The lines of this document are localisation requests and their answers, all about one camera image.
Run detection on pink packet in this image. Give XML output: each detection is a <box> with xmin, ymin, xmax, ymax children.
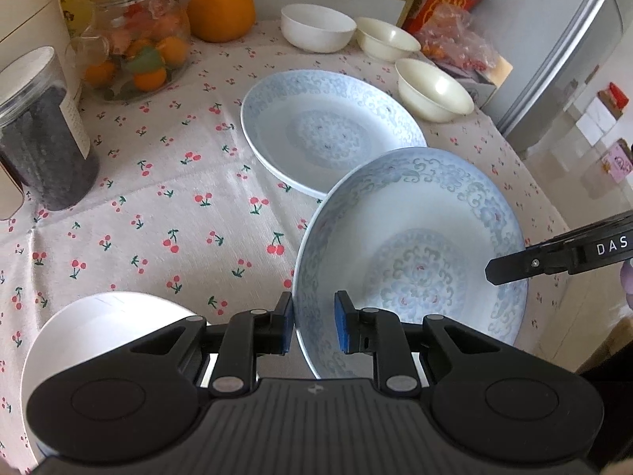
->
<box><xmin>608</xmin><ymin>141</ymin><xmax>633</xmax><ymax>179</ymax></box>

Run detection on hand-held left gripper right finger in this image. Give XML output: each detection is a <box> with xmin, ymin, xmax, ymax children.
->
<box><xmin>335</xmin><ymin>291</ymin><xmax>500</xmax><ymax>391</ymax></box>

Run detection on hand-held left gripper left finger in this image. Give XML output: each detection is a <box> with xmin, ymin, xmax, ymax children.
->
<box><xmin>129</xmin><ymin>291</ymin><xmax>296</xmax><ymax>391</ymax></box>

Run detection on white small boxes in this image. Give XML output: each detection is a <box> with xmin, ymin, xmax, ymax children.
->
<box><xmin>574</xmin><ymin>99</ymin><xmax>619</xmax><ymax>145</ymax></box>

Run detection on red and white small box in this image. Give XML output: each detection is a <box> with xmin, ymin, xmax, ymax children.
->
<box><xmin>596</xmin><ymin>84</ymin><xmax>626</xmax><ymax>120</ymax></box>

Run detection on silver refrigerator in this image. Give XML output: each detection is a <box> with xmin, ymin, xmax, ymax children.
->
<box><xmin>475</xmin><ymin>0</ymin><xmax>633</xmax><ymax>149</ymax></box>

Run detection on white bowl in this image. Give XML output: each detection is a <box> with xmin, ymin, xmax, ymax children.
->
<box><xmin>281</xmin><ymin>3</ymin><xmax>358</xmax><ymax>53</ymax></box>

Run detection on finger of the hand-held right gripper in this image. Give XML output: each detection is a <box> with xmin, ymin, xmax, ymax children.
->
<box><xmin>486</xmin><ymin>212</ymin><xmax>633</xmax><ymax>286</ymax></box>

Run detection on clear jar with dark contents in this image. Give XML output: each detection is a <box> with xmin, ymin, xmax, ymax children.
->
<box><xmin>0</xmin><ymin>47</ymin><xmax>100</xmax><ymax>211</ymax></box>

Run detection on plastic bag of oranges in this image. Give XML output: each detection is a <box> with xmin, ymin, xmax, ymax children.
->
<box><xmin>415</xmin><ymin>2</ymin><xmax>500</xmax><ymax>80</ymax></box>

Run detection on dark and white carton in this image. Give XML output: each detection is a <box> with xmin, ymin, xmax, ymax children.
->
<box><xmin>445</xmin><ymin>54</ymin><xmax>512</xmax><ymax>110</ymax></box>

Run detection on large orange citrus fruit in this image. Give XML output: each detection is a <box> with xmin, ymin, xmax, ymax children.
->
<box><xmin>186</xmin><ymin>0</ymin><xmax>256</xmax><ymax>43</ymax></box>

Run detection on plain white plate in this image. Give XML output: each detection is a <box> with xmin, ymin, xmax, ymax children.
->
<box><xmin>20</xmin><ymin>292</ymin><xmax>208</xmax><ymax>461</ymax></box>

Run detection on glass jar of small oranges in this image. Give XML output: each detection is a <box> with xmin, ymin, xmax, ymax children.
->
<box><xmin>79</xmin><ymin>0</ymin><xmax>192</xmax><ymax>102</ymax></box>

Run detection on cream bowl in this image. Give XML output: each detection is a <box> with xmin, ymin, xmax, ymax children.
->
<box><xmin>356</xmin><ymin>17</ymin><xmax>422</xmax><ymax>63</ymax></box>
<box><xmin>396</xmin><ymin>58</ymin><xmax>476</xmax><ymax>124</ymax></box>

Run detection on blue patterned plate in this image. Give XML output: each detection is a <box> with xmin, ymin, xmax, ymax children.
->
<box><xmin>292</xmin><ymin>147</ymin><xmax>530</xmax><ymax>382</ymax></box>
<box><xmin>241</xmin><ymin>69</ymin><xmax>427</xmax><ymax>199</ymax></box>

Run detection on cherry print tablecloth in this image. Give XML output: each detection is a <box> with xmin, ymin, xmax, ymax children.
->
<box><xmin>0</xmin><ymin>20</ymin><xmax>569</xmax><ymax>475</ymax></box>

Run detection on cream appliance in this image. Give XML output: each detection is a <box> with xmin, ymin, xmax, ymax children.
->
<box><xmin>0</xmin><ymin>0</ymin><xmax>84</xmax><ymax>105</ymax></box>

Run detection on person's right hand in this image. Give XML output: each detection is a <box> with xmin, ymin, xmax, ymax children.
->
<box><xmin>620</xmin><ymin>261</ymin><xmax>633</xmax><ymax>310</ymax></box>

